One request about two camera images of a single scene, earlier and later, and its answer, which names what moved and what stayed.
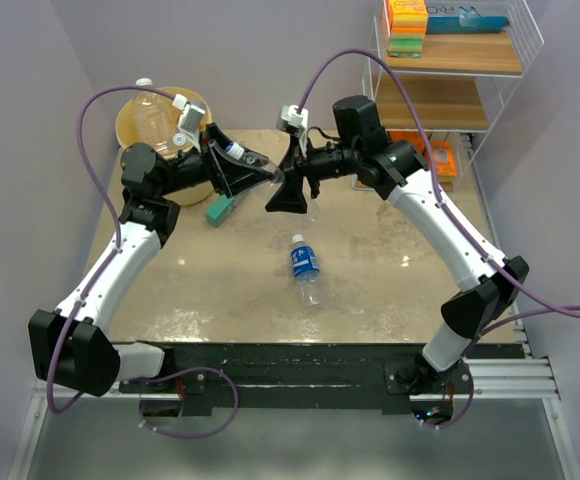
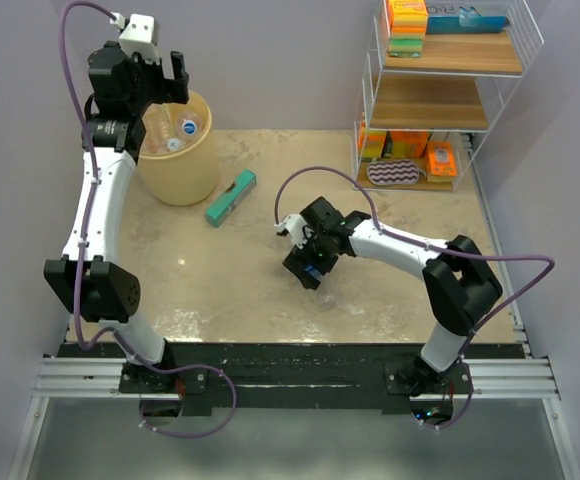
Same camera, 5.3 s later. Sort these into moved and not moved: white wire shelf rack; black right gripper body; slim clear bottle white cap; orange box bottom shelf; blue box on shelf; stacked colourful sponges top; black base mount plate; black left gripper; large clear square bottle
Moved: black right gripper body; black left gripper; slim clear bottle white cap
Not moved: large clear square bottle; stacked colourful sponges top; black base mount plate; blue box on shelf; orange box bottom shelf; white wire shelf rack
